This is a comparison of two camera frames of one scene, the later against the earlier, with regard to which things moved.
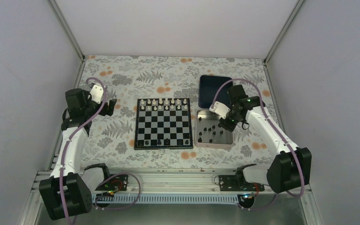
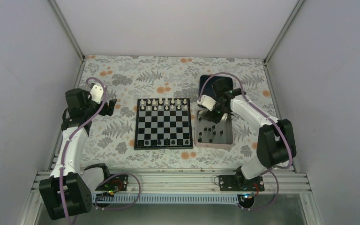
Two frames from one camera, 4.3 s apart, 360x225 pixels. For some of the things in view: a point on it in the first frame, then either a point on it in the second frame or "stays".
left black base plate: [117, 183] stays
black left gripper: [109, 112] stays
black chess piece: [167, 142] stays
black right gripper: [229, 127] → [214, 118]
